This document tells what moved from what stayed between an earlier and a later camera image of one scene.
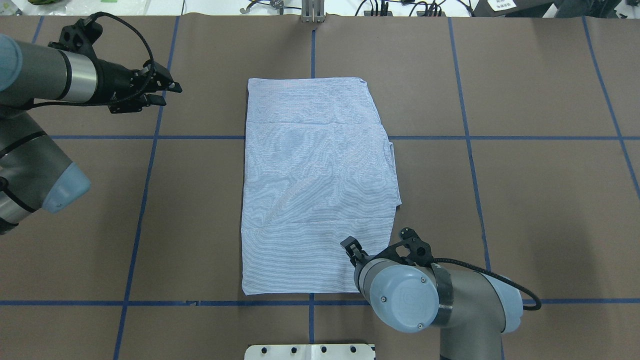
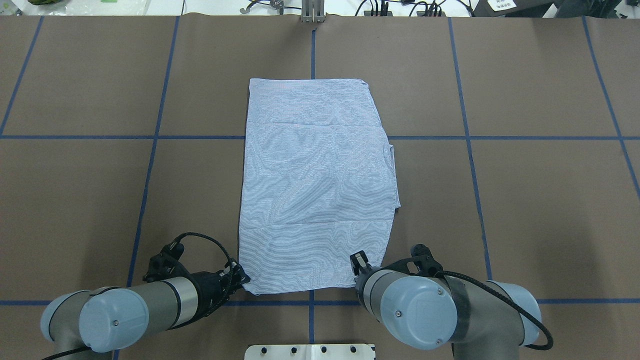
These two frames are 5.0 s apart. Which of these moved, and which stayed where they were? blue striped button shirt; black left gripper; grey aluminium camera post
Moved: black left gripper
Stayed: blue striped button shirt; grey aluminium camera post
